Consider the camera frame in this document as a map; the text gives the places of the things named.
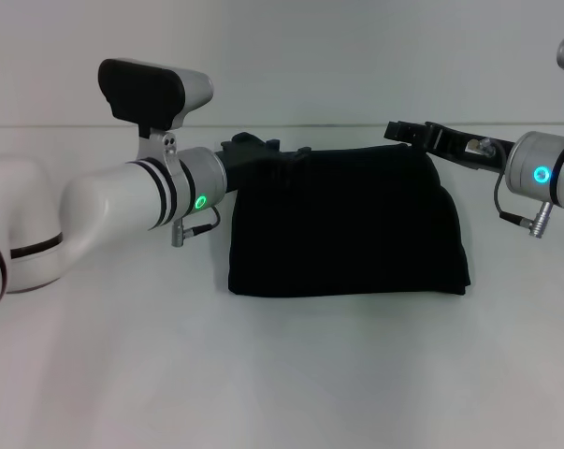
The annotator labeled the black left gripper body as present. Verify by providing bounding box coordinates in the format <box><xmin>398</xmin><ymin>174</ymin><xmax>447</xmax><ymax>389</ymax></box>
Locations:
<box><xmin>215</xmin><ymin>138</ymin><xmax>282</xmax><ymax>196</ymax></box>

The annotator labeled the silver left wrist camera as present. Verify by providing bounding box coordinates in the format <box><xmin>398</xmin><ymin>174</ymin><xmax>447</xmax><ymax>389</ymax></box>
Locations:
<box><xmin>97</xmin><ymin>58</ymin><xmax>215</xmax><ymax>175</ymax></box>

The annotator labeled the black shirt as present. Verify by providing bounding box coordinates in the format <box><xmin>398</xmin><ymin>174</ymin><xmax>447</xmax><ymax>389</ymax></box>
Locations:
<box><xmin>227</xmin><ymin>132</ymin><xmax>472</xmax><ymax>297</ymax></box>

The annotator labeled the arm cable with connectors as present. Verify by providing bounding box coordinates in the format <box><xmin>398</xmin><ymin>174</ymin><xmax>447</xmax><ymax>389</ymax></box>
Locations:
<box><xmin>466</xmin><ymin>137</ymin><xmax>552</xmax><ymax>239</ymax></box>
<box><xmin>170</xmin><ymin>205</ymin><xmax>222</xmax><ymax>248</ymax></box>

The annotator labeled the right arm cable with connectors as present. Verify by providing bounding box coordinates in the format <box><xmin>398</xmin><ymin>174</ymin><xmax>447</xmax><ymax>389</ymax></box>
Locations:
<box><xmin>466</xmin><ymin>137</ymin><xmax>552</xmax><ymax>239</ymax></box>

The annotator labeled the left arm cable with connectors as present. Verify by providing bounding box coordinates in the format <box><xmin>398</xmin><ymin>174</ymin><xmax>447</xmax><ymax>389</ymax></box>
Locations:
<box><xmin>170</xmin><ymin>205</ymin><xmax>222</xmax><ymax>248</ymax></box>

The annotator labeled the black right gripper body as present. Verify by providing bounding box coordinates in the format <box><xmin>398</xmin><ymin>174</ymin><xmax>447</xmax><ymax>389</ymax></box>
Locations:
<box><xmin>423</xmin><ymin>121</ymin><xmax>516</xmax><ymax>173</ymax></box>

